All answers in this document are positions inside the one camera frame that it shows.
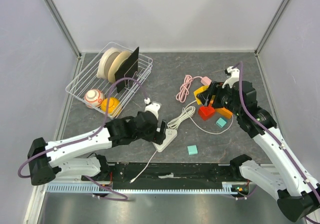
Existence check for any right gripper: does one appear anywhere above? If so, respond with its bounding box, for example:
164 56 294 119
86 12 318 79
196 81 243 116

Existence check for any yellow cube plug adapter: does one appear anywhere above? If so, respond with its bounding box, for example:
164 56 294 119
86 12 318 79
193 86 214 106

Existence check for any teal plug adapter front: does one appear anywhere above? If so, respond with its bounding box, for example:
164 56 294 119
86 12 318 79
187 145 198 156

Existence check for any teal plug adapter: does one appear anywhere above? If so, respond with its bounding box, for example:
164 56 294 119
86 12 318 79
216 117 227 128
187 145 198 156

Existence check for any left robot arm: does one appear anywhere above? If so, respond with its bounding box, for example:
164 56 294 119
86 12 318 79
27 111 167 186

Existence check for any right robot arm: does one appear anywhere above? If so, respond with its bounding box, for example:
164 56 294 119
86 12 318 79
195 81 320 222

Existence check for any red cube plug adapter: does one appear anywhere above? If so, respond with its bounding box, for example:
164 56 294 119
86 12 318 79
198 106 215 121

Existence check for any teal plug adapter right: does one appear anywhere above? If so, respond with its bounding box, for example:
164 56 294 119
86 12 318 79
216 117 227 128

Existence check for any pink power strip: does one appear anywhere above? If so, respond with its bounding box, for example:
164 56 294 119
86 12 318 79
200 76 212 86

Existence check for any orange power strip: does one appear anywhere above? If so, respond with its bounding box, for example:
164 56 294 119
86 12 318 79
210 96 233 119

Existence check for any black square board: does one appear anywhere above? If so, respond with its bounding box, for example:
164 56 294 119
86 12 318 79
115 47 140 81

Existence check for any white orange striped ball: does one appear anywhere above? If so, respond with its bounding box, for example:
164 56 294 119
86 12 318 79
84 89 105 108

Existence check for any beige round plate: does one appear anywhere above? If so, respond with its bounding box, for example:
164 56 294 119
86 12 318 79
107 51 131 83

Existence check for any white coiled power cord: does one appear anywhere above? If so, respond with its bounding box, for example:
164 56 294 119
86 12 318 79
129 99 235 184

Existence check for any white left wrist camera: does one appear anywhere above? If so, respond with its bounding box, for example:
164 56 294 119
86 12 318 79
144 98 161 120

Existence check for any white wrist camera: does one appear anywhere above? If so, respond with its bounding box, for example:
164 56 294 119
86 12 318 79
222 66 240 88
144 98 161 120

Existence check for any pink coiled cord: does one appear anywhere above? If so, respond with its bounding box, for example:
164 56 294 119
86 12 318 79
175 74 205 102

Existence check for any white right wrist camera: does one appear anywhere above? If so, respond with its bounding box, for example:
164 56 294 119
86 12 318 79
222 66 240 88

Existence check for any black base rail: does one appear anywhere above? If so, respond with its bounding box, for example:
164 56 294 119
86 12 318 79
92 162 247 189

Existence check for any white wire dish rack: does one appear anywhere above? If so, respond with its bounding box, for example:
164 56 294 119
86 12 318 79
65 42 153 118

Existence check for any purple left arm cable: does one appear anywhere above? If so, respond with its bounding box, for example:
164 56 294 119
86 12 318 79
17 77 152 201

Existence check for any slotted cable duct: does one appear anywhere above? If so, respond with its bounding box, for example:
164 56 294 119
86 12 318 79
46 183 238 195

